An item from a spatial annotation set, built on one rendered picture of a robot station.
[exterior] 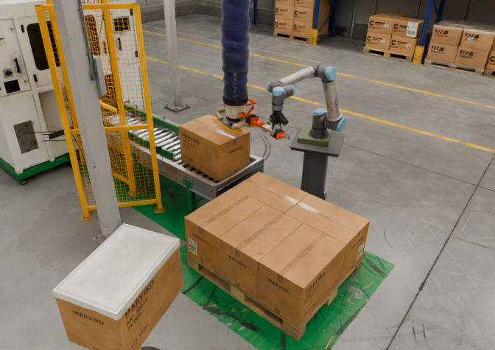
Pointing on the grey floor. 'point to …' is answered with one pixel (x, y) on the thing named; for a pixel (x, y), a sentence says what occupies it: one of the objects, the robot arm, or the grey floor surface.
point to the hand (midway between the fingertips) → (278, 133)
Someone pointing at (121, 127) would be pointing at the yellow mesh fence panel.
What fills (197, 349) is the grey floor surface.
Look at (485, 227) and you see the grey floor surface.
